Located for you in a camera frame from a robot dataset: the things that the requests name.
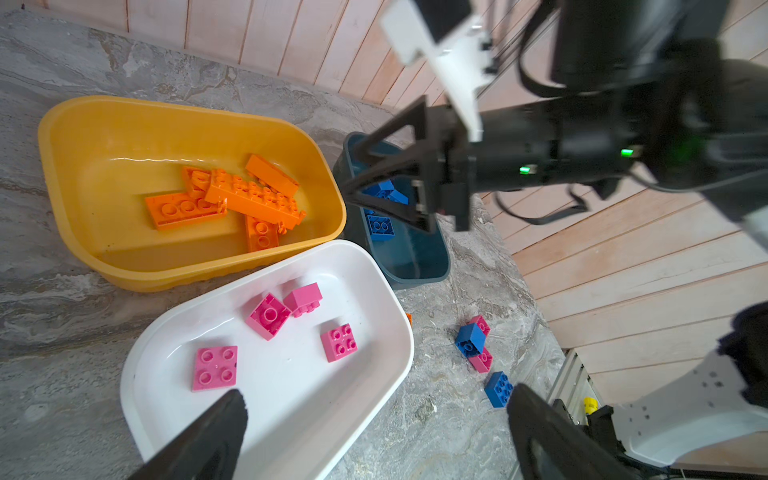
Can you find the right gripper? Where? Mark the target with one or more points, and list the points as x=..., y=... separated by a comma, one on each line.
x=576, y=140

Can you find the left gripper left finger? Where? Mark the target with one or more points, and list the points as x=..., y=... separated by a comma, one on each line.
x=208, y=448

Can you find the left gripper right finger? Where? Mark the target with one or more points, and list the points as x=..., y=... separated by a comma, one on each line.
x=549, y=446

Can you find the blue lego brick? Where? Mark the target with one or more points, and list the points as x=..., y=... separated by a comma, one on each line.
x=499, y=389
x=379, y=190
x=470, y=340
x=380, y=228
x=398, y=197

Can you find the orange lego brick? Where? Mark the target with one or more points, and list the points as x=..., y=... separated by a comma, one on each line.
x=261, y=235
x=197, y=181
x=271, y=175

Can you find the orange lego brick hollow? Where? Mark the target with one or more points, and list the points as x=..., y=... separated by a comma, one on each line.
x=177, y=210

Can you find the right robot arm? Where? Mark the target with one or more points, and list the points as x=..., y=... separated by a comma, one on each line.
x=616, y=83

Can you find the blue lego brick upright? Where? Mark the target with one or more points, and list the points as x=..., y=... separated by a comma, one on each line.
x=379, y=190

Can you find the yellow marker tube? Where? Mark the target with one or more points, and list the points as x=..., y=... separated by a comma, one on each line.
x=591, y=405

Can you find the teal plastic bin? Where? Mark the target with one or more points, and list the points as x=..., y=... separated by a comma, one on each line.
x=412, y=258

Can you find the light pink lego brick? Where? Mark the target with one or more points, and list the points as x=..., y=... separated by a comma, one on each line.
x=215, y=367

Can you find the pink lego brick upturned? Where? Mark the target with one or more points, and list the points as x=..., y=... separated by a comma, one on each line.
x=268, y=317

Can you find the white plastic bin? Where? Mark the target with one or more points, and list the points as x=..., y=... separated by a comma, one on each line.
x=304, y=413

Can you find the long orange lego plate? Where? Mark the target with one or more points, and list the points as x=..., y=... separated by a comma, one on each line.
x=251, y=199

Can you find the yellow plastic bin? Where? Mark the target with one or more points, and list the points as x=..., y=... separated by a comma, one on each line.
x=102, y=156

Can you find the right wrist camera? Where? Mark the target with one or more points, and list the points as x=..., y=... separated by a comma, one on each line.
x=452, y=38

